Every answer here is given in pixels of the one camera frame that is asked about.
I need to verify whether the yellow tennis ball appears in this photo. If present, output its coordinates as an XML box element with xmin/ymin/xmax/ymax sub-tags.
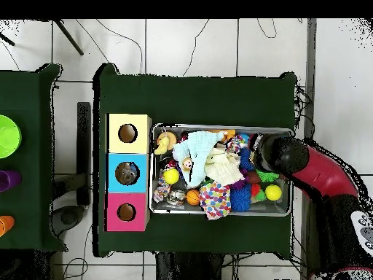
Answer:
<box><xmin>162</xmin><ymin>168</ymin><xmax>181</xmax><ymax>185</ymax></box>

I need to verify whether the purple cup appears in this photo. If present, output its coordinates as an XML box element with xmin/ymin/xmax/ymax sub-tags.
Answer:
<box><xmin>0</xmin><ymin>169</ymin><xmax>23</xmax><ymax>193</ymax></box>

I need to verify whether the green spiky monster toy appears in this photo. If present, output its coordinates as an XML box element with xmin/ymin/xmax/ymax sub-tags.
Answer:
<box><xmin>256</xmin><ymin>168</ymin><xmax>280</xmax><ymax>184</ymax></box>

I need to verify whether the orange cup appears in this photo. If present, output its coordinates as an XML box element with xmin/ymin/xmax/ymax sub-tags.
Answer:
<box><xmin>0</xmin><ymin>214</ymin><xmax>16</xmax><ymax>238</ymax></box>

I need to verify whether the cream knitted cloth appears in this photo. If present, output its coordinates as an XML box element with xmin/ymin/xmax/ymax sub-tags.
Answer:
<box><xmin>203</xmin><ymin>147</ymin><xmax>245</xmax><ymax>187</ymax></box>

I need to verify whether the black panel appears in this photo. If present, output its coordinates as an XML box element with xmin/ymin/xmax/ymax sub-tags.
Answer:
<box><xmin>76</xmin><ymin>101</ymin><xmax>92</xmax><ymax>206</ymax></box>

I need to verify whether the wooden three-hole box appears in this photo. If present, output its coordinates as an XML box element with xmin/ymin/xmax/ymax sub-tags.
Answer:
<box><xmin>104</xmin><ymin>112</ymin><xmax>153</xmax><ymax>233</ymax></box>

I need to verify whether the plain yellow ball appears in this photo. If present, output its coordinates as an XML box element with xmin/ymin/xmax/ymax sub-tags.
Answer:
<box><xmin>264</xmin><ymin>184</ymin><xmax>283</xmax><ymax>202</ymax></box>

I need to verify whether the blue spiky ball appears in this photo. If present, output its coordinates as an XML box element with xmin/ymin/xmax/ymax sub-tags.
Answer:
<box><xmin>229</xmin><ymin>184</ymin><xmax>252</xmax><ymax>213</ymax></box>

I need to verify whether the mint green cloth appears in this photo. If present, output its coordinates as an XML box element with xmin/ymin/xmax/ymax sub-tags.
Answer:
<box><xmin>172</xmin><ymin>131</ymin><xmax>226</xmax><ymax>189</ymax></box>

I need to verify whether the yellow plush duck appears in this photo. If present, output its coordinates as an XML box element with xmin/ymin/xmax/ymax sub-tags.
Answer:
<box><xmin>154</xmin><ymin>136</ymin><xmax>171</xmax><ymax>156</ymax></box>

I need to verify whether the lime green bowl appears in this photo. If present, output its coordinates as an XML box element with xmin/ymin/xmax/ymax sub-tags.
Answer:
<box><xmin>0</xmin><ymin>114</ymin><xmax>23</xmax><ymax>160</ymax></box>

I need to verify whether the dark green tablecloth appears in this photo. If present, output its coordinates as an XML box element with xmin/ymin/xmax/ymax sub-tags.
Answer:
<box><xmin>92</xmin><ymin>62</ymin><xmax>298</xmax><ymax>258</ymax></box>
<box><xmin>0</xmin><ymin>63</ymin><xmax>68</xmax><ymax>252</ymax></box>

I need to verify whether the silver mesh bin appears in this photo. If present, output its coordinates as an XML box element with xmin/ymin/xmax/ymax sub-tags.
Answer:
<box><xmin>149</xmin><ymin>123</ymin><xmax>293</xmax><ymax>217</ymax></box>

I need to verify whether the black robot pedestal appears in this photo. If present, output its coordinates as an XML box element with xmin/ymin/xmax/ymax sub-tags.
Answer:
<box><xmin>155</xmin><ymin>252</ymin><xmax>225</xmax><ymax>280</ymax></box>

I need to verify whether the polka dot cloth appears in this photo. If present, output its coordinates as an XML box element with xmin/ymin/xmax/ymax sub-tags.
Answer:
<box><xmin>199</xmin><ymin>180</ymin><xmax>232</xmax><ymax>220</ymax></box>

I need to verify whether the black tripod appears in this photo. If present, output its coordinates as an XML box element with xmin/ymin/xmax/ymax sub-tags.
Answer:
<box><xmin>0</xmin><ymin>18</ymin><xmax>85</xmax><ymax>56</ymax></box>

